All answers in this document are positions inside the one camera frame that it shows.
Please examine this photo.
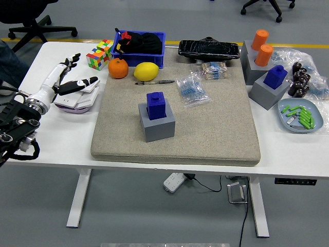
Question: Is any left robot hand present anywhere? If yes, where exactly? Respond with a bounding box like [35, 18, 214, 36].
[27, 52, 99, 109]

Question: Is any blue square seal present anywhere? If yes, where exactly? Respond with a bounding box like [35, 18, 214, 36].
[263, 65, 288, 90]
[146, 92, 168, 121]

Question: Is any person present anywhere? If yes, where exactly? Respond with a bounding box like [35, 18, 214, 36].
[0, 40, 31, 96]

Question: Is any colourful puzzle cube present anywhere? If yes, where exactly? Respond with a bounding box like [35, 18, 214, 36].
[85, 48, 111, 71]
[96, 39, 114, 58]

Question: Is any black office chair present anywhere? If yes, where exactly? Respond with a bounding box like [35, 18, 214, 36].
[0, 0, 78, 54]
[240, 0, 296, 23]

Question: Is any orange fruit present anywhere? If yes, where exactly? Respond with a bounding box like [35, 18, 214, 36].
[107, 58, 129, 79]

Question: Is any yellow lemon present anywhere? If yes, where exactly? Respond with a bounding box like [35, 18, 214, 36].
[133, 62, 160, 81]

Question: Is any blue plastic bin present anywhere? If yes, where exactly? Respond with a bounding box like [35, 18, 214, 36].
[111, 30, 167, 69]

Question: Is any black cloth bag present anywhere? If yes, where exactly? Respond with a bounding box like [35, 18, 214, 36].
[114, 31, 163, 55]

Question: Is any white table leg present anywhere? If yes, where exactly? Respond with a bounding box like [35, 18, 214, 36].
[248, 177, 270, 238]
[66, 168, 92, 228]

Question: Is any black grey pen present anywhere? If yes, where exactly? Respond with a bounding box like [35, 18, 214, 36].
[135, 79, 175, 85]

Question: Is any grey cube holder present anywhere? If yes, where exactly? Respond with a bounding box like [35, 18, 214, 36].
[248, 73, 291, 111]
[138, 100, 176, 143]
[245, 53, 275, 86]
[240, 40, 259, 77]

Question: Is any clear bag of blue resistors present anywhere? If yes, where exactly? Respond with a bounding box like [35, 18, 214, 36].
[175, 72, 213, 109]

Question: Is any white power strip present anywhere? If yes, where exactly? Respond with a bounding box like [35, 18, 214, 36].
[163, 172, 188, 193]

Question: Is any grey-brown mat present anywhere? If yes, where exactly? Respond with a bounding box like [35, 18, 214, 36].
[90, 47, 261, 167]

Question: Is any black glossy rearview mirror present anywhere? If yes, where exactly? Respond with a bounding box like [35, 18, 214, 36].
[177, 36, 240, 63]

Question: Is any taped resistor bundle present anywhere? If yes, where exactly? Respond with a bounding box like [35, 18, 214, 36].
[190, 61, 229, 81]

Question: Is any silver metal stand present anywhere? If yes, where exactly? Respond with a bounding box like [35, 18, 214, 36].
[226, 181, 249, 204]

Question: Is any orange cylinder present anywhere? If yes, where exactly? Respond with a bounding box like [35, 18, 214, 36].
[251, 29, 270, 51]
[254, 44, 275, 67]

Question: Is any blue-grey plate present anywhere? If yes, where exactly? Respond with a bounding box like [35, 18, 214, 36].
[277, 98, 324, 134]

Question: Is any clear plastic bag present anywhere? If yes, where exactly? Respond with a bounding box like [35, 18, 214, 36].
[307, 68, 329, 101]
[269, 47, 318, 75]

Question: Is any black table control panel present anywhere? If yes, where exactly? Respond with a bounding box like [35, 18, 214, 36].
[274, 178, 318, 186]

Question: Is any white wall socket panel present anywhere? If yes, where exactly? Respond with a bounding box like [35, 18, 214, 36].
[53, 93, 83, 109]

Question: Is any white wall switch panel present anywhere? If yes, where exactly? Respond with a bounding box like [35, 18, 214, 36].
[76, 89, 100, 108]
[81, 78, 101, 94]

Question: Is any black plug with cord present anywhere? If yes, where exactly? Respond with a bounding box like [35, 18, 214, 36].
[185, 173, 222, 192]

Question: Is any black floor cable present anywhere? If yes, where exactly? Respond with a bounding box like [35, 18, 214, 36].
[238, 177, 250, 247]

